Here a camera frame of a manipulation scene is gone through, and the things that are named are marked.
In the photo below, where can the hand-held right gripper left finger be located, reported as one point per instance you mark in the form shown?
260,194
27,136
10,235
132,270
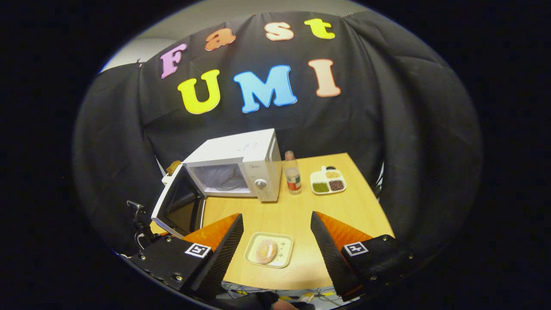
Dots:
224,262

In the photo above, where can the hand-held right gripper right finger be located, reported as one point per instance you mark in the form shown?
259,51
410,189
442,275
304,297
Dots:
331,258

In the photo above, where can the round pink bun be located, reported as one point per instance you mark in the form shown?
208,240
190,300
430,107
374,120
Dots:
267,252

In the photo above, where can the white microwave oven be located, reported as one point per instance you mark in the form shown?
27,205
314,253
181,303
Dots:
232,150

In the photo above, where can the pale square tray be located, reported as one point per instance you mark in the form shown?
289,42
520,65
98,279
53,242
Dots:
285,254

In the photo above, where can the white divided dish of beans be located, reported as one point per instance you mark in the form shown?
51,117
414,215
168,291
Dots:
318,176

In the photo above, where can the clear bottle with red label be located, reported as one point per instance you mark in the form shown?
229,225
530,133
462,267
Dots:
292,176

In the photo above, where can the brown bread slice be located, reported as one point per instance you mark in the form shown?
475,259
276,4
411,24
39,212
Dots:
174,167

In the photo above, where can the black backdrop cloth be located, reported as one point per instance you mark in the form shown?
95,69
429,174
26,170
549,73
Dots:
387,107

